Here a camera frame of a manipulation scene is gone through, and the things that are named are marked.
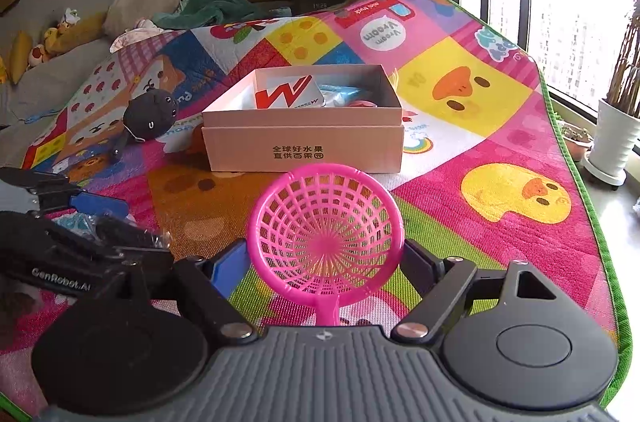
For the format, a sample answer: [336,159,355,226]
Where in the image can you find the blue white tissue packet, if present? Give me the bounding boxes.
[319,84,371,107]

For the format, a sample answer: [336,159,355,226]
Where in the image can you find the colourful cartoon play mat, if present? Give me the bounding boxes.
[1,0,631,421]

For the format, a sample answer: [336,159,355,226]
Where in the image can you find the green blanket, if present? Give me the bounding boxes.
[151,0,293,30]

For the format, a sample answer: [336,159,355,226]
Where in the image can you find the beige cushion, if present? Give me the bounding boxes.
[103,0,181,39]

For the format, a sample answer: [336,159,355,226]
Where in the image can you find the pink white cloth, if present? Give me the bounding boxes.
[110,18,166,53]

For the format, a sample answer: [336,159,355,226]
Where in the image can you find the potted bamboo plant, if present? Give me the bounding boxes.
[605,0,640,119]

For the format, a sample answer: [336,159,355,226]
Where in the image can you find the white plant pot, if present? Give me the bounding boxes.
[582,100,639,189]

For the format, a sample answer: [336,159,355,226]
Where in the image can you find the black plush mouse toy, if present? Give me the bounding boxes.
[110,89,178,162]

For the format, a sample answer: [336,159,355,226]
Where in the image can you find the white red card packet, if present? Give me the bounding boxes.
[242,74,326,110]

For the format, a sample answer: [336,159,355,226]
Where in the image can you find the pink cardboard box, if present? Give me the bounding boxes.
[202,65,405,173]

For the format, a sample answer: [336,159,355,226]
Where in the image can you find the pink plastic toy strainer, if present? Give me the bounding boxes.
[247,163,405,326]

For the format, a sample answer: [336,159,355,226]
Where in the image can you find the yellow plush toys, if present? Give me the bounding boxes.
[1,8,107,86]

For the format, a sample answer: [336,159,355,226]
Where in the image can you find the small brown plant pot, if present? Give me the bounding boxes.
[560,121,593,163]

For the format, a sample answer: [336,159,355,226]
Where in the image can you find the black item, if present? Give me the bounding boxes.
[52,212,172,249]

